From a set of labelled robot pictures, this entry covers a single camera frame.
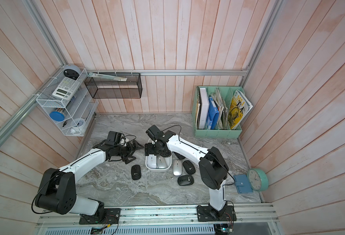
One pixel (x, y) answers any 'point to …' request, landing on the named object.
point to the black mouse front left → (135, 172)
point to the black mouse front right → (185, 180)
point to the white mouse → (152, 161)
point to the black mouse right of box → (179, 155)
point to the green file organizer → (227, 92)
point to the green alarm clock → (258, 179)
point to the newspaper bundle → (223, 121)
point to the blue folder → (212, 114)
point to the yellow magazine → (240, 107)
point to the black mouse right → (188, 167)
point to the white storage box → (168, 160)
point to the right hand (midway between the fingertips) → (149, 152)
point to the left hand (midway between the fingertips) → (140, 153)
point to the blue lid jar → (57, 116)
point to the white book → (204, 115)
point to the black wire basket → (103, 88)
